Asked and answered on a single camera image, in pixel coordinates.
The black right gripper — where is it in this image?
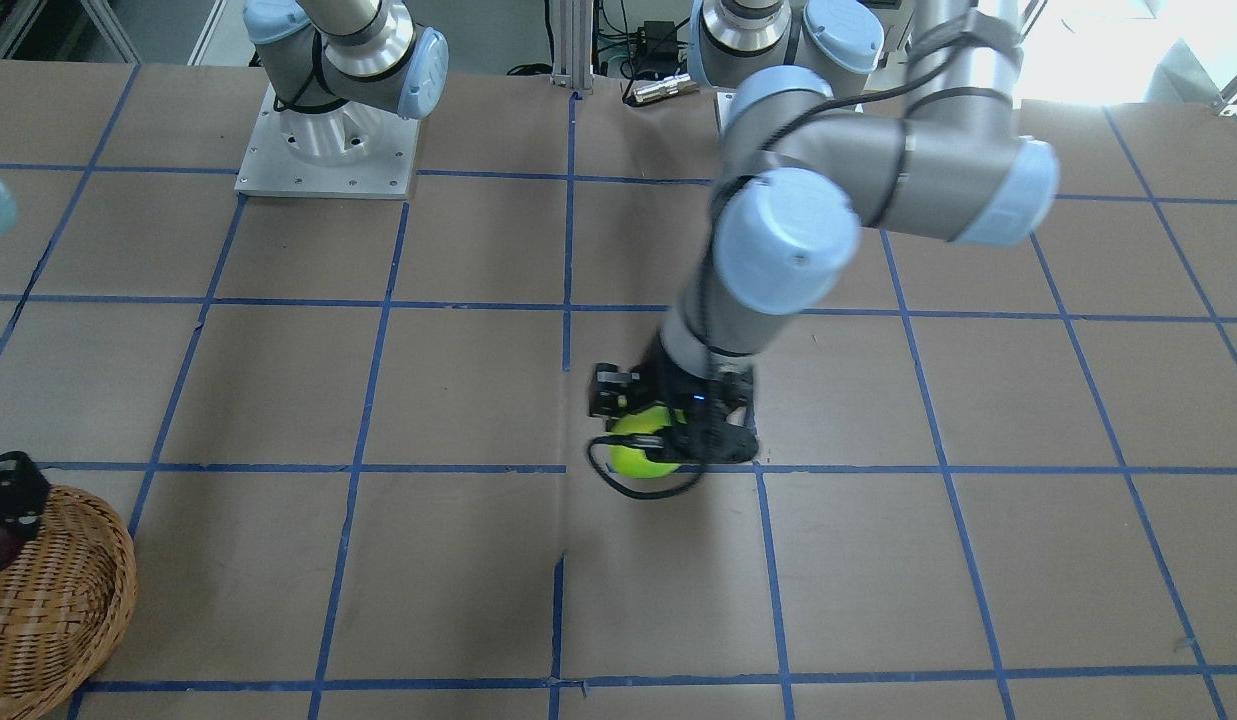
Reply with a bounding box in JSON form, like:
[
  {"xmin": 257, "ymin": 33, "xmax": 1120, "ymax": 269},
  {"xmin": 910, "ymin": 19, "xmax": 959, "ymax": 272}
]
[{"xmin": 0, "ymin": 452, "xmax": 51, "ymax": 529}]

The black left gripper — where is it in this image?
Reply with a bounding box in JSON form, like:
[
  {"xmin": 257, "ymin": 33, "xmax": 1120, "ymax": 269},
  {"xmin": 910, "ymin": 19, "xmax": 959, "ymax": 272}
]
[{"xmin": 589, "ymin": 340, "xmax": 760, "ymax": 465}]

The green apple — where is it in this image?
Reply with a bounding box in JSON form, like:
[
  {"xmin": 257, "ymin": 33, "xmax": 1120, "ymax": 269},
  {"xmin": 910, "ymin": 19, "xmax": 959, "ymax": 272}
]
[{"xmin": 606, "ymin": 405, "xmax": 685, "ymax": 479}]

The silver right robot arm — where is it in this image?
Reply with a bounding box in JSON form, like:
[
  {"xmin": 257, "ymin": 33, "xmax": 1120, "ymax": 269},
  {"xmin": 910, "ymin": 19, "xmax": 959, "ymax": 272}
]
[{"xmin": 0, "ymin": 1, "xmax": 448, "ymax": 528}]

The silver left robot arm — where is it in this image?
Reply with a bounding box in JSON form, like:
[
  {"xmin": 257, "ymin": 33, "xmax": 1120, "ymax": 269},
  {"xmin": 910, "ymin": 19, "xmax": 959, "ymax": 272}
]
[{"xmin": 589, "ymin": 1, "xmax": 1060, "ymax": 478}]

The woven wicker basket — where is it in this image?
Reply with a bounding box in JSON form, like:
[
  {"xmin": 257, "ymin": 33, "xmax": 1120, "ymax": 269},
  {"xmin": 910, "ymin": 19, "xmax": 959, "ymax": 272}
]
[{"xmin": 0, "ymin": 486, "xmax": 139, "ymax": 719}]

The black camera cable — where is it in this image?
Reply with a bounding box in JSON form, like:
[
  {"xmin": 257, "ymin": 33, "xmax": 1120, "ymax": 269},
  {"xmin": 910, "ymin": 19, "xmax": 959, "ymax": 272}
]
[{"xmin": 586, "ymin": 434, "xmax": 709, "ymax": 501}]

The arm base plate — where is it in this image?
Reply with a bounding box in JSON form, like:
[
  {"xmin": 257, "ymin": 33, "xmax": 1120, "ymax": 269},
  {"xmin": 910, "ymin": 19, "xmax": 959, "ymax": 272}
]
[
  {"xmin": 715, "ymin": 92, "xmax": 734, "ymax": 137},
  {"xmin": 235, "ymin": 87, "xmax": 422, "ymax": 200}
]

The aluminium frame post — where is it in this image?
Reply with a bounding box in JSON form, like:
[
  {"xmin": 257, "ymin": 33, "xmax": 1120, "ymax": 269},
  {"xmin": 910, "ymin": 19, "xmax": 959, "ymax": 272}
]
[{"xmin": 546, "ymin": 1, "xmax": 597, "ymax": 99}]

